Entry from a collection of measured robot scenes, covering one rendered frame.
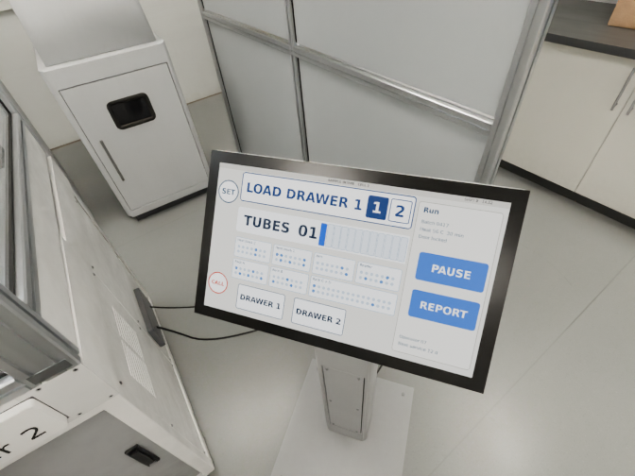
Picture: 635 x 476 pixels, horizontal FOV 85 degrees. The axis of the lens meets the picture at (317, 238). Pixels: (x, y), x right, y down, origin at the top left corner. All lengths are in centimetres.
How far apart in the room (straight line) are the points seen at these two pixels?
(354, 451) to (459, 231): 111
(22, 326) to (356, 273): 52
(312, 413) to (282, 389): 18
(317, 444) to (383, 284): 104
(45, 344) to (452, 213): 67
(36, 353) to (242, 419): 104
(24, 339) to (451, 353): 66
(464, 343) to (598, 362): 143
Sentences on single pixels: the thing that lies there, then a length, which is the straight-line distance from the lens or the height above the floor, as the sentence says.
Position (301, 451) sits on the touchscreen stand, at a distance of 152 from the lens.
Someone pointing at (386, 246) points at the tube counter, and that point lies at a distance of 55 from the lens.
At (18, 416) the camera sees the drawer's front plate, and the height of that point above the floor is 92.
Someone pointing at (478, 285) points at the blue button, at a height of 109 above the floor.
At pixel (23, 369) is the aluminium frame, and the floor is 99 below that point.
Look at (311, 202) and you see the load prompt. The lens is 58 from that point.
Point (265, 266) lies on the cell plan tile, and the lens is 62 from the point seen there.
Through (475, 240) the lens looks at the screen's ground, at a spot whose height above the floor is 114.
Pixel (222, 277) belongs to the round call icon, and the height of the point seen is 103.
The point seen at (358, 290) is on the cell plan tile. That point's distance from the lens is 57.
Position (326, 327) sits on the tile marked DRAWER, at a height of 99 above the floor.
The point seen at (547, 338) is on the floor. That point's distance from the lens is 195.
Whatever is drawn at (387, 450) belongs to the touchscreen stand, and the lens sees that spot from 152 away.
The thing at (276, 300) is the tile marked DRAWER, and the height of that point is 101.
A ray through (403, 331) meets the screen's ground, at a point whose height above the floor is 101.
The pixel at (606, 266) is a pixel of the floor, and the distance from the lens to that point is 239.
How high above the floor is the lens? 152
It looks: 45 degrees down
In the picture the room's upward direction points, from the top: 6 degrees counter-clockwise
